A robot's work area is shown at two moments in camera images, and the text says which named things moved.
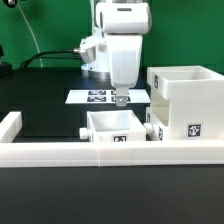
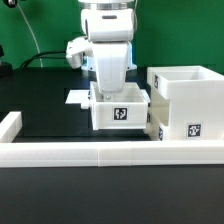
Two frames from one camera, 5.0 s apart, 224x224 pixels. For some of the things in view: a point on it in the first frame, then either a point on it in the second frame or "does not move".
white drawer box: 114,126 to 128,109
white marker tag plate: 104,96 does not move
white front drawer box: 155,129 does not move
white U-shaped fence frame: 17,154 does not move
